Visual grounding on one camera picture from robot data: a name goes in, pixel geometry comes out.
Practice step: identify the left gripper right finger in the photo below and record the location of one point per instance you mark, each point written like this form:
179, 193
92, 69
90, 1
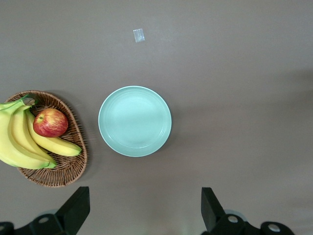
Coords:
210, 210

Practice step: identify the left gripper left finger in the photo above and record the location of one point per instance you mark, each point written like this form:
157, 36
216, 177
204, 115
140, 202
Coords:
75, 208

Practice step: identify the mint green round plate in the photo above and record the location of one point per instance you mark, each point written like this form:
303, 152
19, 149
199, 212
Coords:
134, 121

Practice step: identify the brown wicker basket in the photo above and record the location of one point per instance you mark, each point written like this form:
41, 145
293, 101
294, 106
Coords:
61, 171

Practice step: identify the small yellow banana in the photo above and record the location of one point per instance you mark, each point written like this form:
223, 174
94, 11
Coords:
56, 147

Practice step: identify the red yellow apple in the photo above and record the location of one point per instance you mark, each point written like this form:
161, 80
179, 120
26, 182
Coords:
50, 122

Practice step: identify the large yellow banana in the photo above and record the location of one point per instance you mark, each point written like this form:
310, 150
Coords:
9, 147

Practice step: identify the medium yellow banana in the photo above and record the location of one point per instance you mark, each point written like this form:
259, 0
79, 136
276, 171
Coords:
22, 132

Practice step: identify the small clear tape piece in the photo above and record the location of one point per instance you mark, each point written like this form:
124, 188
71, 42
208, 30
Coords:
138, 35

